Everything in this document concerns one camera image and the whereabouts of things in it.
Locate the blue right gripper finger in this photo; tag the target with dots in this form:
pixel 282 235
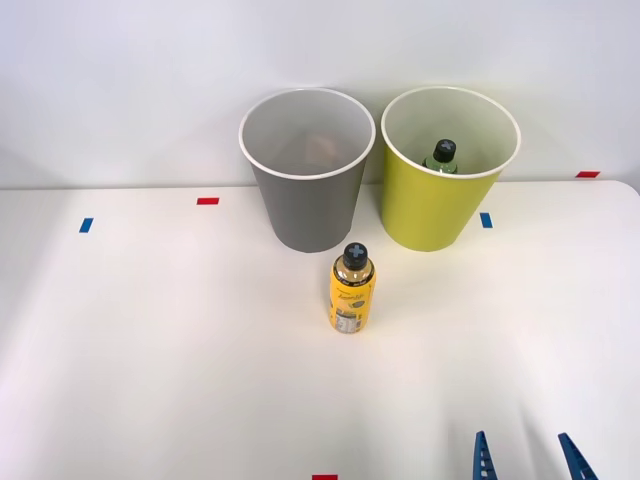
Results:
pixel 576 457
pixel 483 460

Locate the yellow label plastic bottle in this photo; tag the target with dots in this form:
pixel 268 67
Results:
pixel 350 300

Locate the yellow-green plastic waste bin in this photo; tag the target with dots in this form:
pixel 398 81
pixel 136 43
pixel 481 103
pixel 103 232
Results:
pixel 425 210

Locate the grey plastic waste bin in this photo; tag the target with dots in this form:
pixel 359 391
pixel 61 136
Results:
pixel 310 215

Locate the green plastic bottle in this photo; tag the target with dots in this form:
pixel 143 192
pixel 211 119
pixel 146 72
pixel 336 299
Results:
pixel 444 150

